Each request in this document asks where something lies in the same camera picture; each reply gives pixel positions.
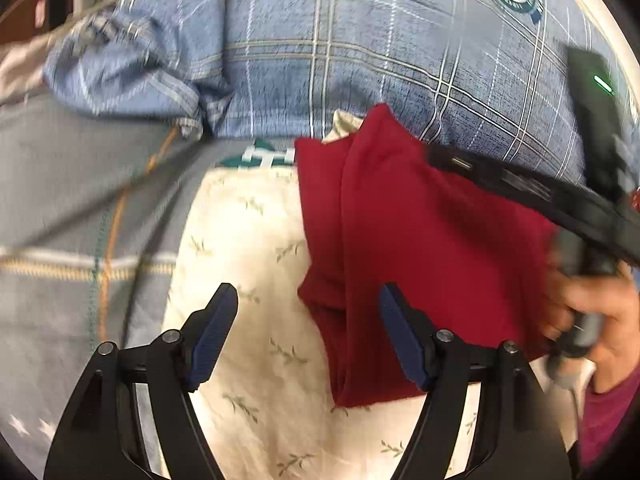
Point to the red garment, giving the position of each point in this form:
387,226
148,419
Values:
400,240

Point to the cream leaf-print cloth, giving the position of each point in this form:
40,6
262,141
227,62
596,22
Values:
250,270

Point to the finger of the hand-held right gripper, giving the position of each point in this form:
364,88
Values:
500,175

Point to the grey plaid bedsheet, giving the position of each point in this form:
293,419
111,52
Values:
50,185

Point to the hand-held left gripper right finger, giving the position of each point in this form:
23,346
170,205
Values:
400,330

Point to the person's right hand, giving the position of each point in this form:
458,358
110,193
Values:
620,330

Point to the crumpled beige-grey cloth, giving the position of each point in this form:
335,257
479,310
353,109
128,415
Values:
20,70

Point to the blue plaid shirt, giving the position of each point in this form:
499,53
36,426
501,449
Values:
350,35

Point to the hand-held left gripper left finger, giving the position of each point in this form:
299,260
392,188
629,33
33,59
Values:
215,330

